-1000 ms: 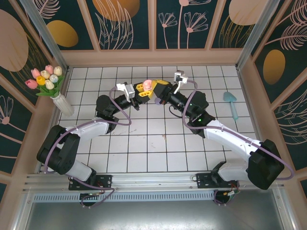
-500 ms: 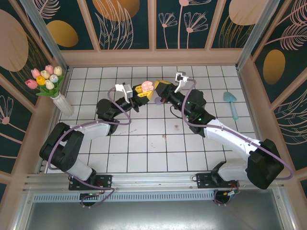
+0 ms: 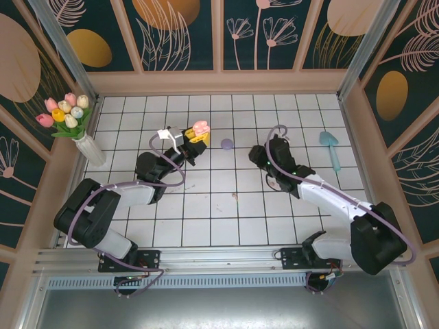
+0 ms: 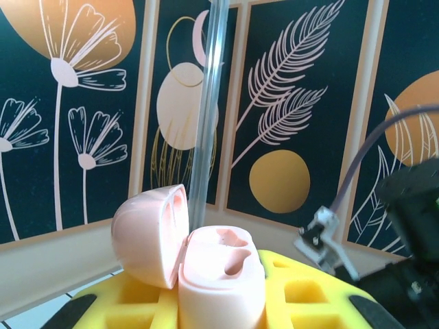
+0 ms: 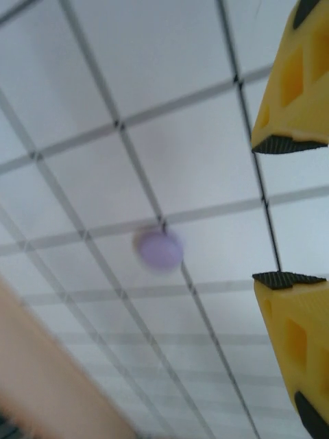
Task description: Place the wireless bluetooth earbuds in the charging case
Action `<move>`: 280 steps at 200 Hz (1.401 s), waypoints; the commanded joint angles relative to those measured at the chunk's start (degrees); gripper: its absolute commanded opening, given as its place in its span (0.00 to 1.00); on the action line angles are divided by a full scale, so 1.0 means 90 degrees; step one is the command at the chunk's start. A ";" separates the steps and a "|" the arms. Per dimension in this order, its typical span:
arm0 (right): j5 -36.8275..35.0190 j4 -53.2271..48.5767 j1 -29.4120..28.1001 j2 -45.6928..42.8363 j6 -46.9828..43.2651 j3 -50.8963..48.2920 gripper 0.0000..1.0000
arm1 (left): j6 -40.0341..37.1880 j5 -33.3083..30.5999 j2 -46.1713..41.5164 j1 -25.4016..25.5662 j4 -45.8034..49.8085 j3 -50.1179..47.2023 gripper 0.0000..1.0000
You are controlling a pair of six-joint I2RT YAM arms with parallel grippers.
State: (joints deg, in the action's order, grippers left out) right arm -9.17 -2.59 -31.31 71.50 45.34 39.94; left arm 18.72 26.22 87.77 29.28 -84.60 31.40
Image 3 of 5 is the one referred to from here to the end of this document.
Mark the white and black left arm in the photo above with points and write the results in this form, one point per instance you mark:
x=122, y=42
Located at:
x=89, y=219

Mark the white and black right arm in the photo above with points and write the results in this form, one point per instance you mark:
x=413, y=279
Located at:
x=326, y=197

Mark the teal garden trowel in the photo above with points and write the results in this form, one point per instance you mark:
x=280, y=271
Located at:
x=326, y=138

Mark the white ribbed vase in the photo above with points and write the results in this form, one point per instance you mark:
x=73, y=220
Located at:
x=91, y=152

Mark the artificial tulip bouquet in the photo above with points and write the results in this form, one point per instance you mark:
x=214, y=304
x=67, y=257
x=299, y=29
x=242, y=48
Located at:
x=65, y=113

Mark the grey metal sheet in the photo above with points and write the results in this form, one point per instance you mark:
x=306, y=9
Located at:
x=219, y=312

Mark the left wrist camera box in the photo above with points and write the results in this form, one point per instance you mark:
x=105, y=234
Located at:
x=175, y=135

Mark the wall panel with orange disc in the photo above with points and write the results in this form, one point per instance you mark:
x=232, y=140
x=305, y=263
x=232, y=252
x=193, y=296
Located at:
x=202, y=51

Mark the wall panel with pink flowers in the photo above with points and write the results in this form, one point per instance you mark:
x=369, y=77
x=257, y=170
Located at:
x=247, y=58
x=13, y=192

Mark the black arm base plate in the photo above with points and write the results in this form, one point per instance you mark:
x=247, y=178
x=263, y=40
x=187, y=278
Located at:
x=151, y=260
x=289, y=258

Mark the wall panel with pink disc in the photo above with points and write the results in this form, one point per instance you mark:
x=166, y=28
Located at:
x=322, y=58
x=20, y=58

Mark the aluminium mounting rail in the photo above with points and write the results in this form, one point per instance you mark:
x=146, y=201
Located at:
x=219, y=260

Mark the wall panel with orange oval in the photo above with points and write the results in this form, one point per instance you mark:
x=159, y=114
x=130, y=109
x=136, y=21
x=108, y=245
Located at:
x=391, y=96
x=113, y=34

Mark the wall panel with pink leaves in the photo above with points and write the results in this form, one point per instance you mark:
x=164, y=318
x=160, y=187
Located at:
x=418, y=178

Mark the aluminium corner post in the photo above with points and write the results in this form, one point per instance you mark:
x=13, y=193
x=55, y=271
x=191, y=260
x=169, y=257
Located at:
x=68, y=55
x=364, y=48

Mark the wall panel with pink feather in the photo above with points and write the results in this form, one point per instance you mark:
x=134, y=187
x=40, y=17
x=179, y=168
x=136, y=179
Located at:
x=422, y=51

